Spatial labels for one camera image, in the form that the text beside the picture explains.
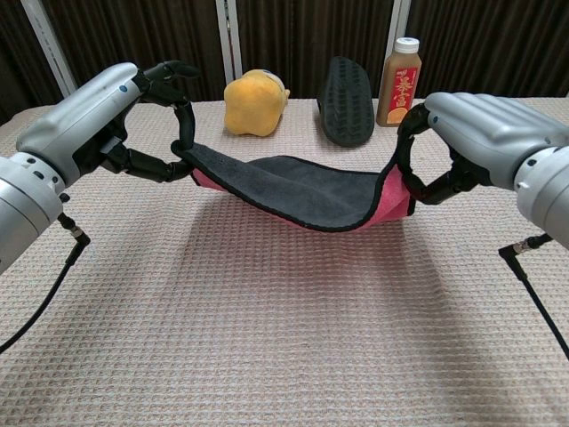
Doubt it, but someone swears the white metal frame post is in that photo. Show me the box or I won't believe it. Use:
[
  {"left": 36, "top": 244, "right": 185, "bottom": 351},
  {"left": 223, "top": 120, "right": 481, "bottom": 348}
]
[
  {"left": 389, "top": 0, "right": 413, "bottom": 44},
  {"left": 214, "top": 0, "right": 244, "bottom": 85},
  {"left": 20, "top": 0, "right": 84, "bottom": 106}
]

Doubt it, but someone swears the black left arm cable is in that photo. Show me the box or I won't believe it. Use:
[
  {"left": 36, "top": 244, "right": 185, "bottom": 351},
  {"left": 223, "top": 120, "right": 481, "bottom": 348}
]
[{"left": 0, "top": 213, "right": 92, "bottom": 355}]

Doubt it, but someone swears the pink woven tablecloth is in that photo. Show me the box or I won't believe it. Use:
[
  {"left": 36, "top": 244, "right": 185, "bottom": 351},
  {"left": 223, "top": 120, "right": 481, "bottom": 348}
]
[{"left": 0, "top": 95, "right": 569, "bottom": 427}]

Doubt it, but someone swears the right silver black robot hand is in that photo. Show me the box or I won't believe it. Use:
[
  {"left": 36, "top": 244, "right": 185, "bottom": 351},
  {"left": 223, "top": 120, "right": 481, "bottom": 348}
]
[{"left": 397, "top": 92, "right": 569, "bottom": 206}]

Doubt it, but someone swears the brown juice bottle white cap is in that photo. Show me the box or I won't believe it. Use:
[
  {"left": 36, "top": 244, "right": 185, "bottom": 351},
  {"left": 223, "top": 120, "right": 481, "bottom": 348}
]
[{"left": 376, "top": 36, "right": 422, "bottom": 129}]

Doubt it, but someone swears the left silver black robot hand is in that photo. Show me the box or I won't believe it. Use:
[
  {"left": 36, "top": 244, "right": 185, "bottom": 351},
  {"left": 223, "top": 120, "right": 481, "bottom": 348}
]
[{"left": 16, "top": 60, "right": 201, "bottom": 186}]

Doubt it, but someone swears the yellow plush toy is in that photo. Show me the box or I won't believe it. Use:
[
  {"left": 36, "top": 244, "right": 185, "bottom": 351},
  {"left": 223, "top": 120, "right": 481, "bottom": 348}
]
[{"left": 223, "top": 68, "right": 291, "bottom": 137}]

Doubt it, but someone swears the black rubber slipper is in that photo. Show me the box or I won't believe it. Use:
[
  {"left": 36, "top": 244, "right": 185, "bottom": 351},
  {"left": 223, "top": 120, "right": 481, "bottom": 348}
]
[{"left": 316, "top": 55, "right": 373, "bottom": 147}]

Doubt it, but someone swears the dark pleated curtain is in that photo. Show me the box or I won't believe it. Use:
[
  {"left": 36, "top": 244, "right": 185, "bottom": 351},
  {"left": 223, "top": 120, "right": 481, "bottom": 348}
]
[{"left": 0, "top": 0, "right": 569, "bottom": 125}]

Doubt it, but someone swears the grey and red cloth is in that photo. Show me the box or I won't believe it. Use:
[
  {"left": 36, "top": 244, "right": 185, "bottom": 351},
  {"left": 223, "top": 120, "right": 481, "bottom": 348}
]
[{"left": 172, "top": 142, "right": 417, "bottom": 233}]

